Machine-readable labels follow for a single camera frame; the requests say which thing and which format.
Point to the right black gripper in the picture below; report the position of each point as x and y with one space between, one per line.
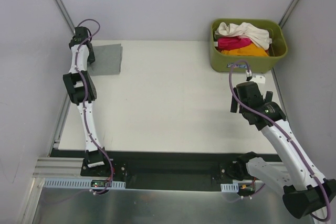
234 104

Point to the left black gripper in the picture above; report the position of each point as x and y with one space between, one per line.
91 53

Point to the grey t shirt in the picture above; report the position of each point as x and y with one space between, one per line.
108 59

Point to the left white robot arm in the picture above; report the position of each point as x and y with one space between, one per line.
82 93

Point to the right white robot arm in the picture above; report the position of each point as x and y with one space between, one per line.
304 190

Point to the green plastic bin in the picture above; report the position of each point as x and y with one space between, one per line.
278 49

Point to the orange t shirt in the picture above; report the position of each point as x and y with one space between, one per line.
250 50

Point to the pink t shirt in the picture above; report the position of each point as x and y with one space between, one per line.
231 43

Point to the white t shirt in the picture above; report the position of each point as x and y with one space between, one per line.
260 37

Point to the left aluminium frame post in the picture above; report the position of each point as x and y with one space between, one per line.
64 12

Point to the right white cable duct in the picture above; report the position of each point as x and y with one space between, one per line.
230 188

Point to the white cable duct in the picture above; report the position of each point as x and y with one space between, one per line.
70 183
230 188

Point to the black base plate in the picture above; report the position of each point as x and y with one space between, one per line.
166 171

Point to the aluminium rail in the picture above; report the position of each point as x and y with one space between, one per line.
57 167

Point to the left white cable duct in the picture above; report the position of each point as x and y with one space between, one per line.
70 183

